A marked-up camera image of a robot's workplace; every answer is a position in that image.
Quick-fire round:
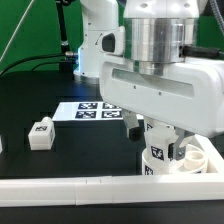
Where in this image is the black cable upper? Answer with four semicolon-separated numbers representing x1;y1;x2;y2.
0;51;78;75

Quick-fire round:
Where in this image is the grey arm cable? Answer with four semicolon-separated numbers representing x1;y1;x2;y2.
179;0;224;61

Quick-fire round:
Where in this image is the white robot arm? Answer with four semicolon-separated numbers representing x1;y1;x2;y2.
78;0;224;160

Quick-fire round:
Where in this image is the white part left edge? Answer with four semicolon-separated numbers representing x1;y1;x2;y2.
0;135;3;154

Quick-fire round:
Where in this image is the white L-shaped fence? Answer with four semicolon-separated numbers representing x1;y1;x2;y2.
0;135;224;207

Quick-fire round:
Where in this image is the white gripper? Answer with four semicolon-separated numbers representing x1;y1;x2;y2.
100;56;224;161

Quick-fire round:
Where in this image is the thin white rod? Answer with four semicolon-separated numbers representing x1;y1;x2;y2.
0;0;36;63

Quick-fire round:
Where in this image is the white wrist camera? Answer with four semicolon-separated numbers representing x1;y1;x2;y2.
98;26;125;56

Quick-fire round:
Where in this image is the black cable lower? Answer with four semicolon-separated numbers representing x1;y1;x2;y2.
31;59;78;72

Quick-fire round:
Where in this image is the black cable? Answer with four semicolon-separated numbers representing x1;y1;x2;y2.
31;59;78;72
0;51;78;75

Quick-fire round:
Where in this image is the white marker sheet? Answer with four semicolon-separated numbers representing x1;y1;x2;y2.
53;101;122;121

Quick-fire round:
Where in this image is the black vertical hose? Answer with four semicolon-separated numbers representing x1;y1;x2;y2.
54;0;71;54

